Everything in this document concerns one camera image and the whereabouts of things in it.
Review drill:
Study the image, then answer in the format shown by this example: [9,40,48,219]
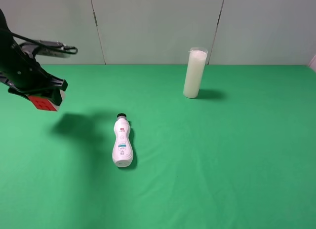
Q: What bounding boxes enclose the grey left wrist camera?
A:
[19,40,70,58]

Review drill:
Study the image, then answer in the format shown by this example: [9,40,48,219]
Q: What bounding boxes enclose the colourful puzzle cube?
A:
[28,90,66,112]

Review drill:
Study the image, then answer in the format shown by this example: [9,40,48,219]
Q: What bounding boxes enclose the white plastic bottle black cap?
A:
[112,113,134,168]

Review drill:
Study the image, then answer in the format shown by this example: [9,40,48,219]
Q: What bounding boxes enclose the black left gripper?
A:
[0,31,69,108]

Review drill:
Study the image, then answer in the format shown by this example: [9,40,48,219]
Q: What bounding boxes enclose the tall white cylindrical candle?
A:
[183,47,208,98]

